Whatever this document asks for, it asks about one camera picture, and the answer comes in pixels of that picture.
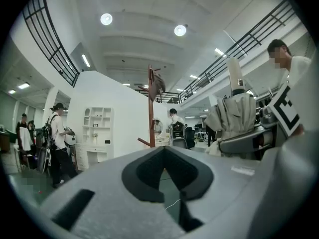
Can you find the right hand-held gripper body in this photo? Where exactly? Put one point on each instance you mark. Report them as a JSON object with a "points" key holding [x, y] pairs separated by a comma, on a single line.
{"points": [[284, 108]]}

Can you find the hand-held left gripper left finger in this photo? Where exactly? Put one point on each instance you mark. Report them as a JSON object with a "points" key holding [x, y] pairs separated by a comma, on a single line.
{"points": [[104, 183]]}

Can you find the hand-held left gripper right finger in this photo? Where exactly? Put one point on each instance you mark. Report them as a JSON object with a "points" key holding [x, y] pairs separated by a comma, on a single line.
{"points": [[224, 183]]}

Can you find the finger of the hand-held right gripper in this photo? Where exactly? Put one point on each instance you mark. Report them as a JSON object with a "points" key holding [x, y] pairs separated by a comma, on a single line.
{"points": [[244, 139]]}

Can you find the beige umbrella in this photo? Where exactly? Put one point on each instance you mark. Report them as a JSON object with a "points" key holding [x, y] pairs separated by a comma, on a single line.
{"points": [[235, 113]]}

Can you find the brown wooden coat rack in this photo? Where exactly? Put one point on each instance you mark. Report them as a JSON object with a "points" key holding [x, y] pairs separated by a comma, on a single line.
{"points": [[151, 113]]}

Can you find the person's upper body white shirt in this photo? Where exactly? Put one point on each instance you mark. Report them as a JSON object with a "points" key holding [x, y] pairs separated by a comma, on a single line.
{"points": [[296, 66]]}

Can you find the white shelf cabinet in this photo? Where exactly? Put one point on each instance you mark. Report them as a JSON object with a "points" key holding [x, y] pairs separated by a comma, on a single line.
{"points": [[96, 136]]}

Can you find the black office chair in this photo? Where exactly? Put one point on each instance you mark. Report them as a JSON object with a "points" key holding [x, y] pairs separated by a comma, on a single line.
{"points": [[180, 134]]}

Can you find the black balcony railing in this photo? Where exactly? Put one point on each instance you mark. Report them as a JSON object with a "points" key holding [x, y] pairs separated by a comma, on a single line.
{"points": [[236, 53], [47, 36]]}

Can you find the round mirror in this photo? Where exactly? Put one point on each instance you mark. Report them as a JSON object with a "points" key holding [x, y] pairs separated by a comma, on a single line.
{"points": [[158, 126]]}

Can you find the long ceiling light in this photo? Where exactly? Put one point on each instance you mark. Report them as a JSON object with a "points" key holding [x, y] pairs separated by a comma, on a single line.
{"points": [[86, 60]]}

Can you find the round ceiling lamp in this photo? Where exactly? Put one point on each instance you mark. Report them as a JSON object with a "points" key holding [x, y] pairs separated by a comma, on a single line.
{"points": [[180, 30], [106, 19]]}

